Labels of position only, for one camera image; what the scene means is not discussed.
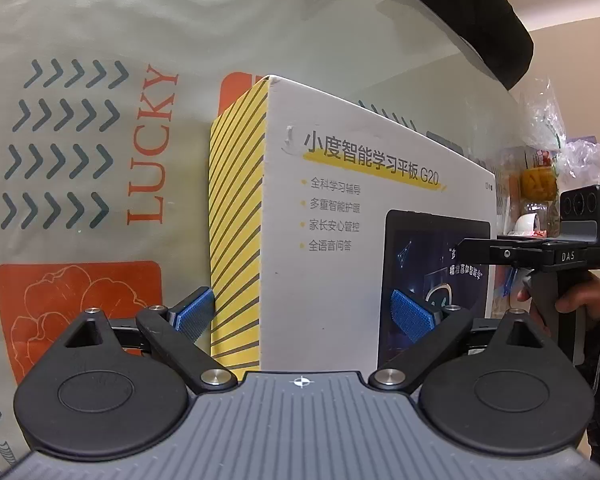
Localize tape roll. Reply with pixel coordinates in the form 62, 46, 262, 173
512, 212, 544, 236

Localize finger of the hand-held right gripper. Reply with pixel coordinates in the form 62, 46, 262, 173
462, 237, 546, 268

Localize person's right hand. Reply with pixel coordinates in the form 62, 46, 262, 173
554, 276, 600, 320

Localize patterned tablecloth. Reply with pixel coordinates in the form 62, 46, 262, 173
0, 0, 521, 466

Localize white printed box lid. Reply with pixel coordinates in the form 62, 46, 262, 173
209, 75, 497, 373

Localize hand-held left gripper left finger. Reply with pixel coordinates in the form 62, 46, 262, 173
62, 286, 238, 392

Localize yellow wrapped snacks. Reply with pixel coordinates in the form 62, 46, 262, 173
520, 167, 561, 202

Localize black garment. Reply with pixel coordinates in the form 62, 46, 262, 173
412, 0, 535, 92

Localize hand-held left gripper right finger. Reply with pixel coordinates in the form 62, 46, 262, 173
369, 289, 548, 392

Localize clear plastic bag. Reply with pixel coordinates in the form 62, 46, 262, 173
517, 77, 600, 192

